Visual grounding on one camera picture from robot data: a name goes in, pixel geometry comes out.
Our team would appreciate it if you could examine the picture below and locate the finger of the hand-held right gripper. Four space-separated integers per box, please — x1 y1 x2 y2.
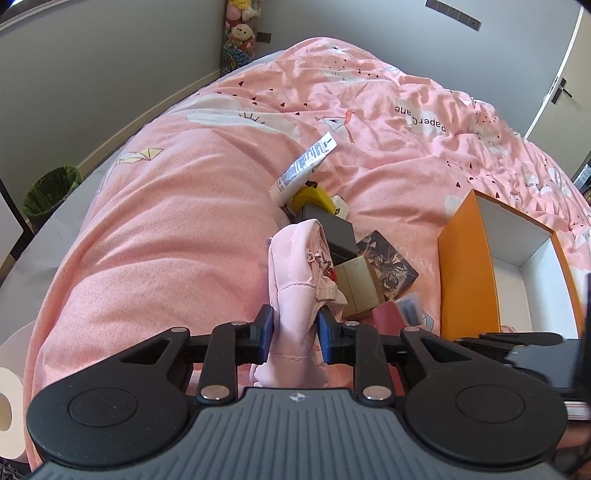
479 332 567 346
454 338 525 367

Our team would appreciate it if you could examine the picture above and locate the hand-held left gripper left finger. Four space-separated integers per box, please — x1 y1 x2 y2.
110 305 275 405

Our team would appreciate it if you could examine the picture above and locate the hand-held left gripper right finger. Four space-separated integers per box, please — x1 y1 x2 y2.
318 305 482 403

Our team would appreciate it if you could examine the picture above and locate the pink fabric pouch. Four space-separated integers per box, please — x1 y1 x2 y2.
249 219 349 389

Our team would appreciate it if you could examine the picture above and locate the orange cardboard box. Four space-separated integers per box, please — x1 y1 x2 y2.
437 189 588 343

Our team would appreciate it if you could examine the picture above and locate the white hand cream tube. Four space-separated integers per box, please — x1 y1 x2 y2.
270 131 339 206

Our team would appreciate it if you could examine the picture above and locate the gold cardboard box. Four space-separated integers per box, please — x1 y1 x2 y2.
333 256 387 320

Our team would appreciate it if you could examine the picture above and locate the dark red wallet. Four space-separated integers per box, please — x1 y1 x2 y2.
371 302 408 339

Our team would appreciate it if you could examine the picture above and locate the grey-blue small packet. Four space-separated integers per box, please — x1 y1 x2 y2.
397 292 437 331

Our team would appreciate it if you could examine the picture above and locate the dark printed card box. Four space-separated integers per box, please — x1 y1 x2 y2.
355 230 420 302

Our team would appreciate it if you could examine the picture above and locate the dark grey box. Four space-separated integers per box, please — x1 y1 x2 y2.
300 205 359 267

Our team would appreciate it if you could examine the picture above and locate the pink printed blanket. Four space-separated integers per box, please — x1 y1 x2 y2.
23 36 591 467

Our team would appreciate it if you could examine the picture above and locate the yellow banana-shaped object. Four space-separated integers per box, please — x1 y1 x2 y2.
291 182 336 214

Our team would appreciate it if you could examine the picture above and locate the dark shelf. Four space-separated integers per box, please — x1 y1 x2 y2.
570 151 591 205

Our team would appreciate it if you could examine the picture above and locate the white toilet paper roll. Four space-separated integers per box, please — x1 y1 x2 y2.
0 318 37 462

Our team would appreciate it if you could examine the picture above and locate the green-lined trash bin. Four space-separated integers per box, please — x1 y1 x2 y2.
22 165 85 223

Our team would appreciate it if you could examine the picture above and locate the white framed panel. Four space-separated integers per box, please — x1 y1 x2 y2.
0 177 31 265

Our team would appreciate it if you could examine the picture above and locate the grey door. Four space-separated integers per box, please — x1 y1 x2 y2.
521 7 591 153

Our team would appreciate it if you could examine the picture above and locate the clear tube of plush toys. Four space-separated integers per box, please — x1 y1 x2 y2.
221 0 260 77

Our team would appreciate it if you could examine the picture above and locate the black door handle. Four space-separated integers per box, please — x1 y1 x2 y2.
549 77 574 108

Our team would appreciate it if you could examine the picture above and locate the grey wall power strip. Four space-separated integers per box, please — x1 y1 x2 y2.
424 0 482 31

